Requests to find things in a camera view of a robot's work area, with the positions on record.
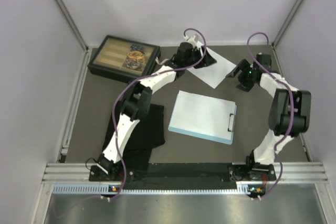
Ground aluminium corner post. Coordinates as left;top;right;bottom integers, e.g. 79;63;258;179
272;0;305;48
54;0;89;51

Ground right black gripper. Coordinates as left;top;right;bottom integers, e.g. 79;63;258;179
226;60;257;92

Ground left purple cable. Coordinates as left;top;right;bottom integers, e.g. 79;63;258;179
111;27;207;200

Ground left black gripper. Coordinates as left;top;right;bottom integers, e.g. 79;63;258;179
184;46;216;69

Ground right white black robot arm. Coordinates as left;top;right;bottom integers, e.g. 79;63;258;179
227;54;311;181

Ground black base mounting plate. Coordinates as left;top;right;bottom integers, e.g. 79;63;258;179
89;163;277;182

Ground white ribbon tab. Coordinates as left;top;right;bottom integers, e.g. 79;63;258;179
155;57;169;66

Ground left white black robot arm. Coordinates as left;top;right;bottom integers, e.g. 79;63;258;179
96;41;212;180

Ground left aluminium corner post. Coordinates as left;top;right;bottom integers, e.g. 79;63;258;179
54;0;89;51

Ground right aluminium corner post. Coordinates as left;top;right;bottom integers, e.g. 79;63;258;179
272;0;305;48

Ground aluminium front frame rail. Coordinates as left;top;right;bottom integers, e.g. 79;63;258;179
42;162;328;184

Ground dark mixed hair ties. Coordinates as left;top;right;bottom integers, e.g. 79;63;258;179
125;60;141;70

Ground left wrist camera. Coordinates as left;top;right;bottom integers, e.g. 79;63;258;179
186;34;204;49

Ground black compartment display box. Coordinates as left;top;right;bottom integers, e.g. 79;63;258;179
88;35;161;83

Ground light blue clipboard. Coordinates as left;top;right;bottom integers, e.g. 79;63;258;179
167;90;238;145

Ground yellow rubber bands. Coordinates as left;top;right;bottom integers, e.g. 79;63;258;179
127;50;146;63

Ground grey slotted cable duct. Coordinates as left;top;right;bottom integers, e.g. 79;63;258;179
52;184;263;195

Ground blue black small items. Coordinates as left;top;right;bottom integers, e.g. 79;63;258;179
130;44;144;53

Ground black cloth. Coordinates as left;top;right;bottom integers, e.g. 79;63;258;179
102;103;166;172

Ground white paper sheet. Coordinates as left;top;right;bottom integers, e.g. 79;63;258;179
170;90;236;138
188;47;236;89

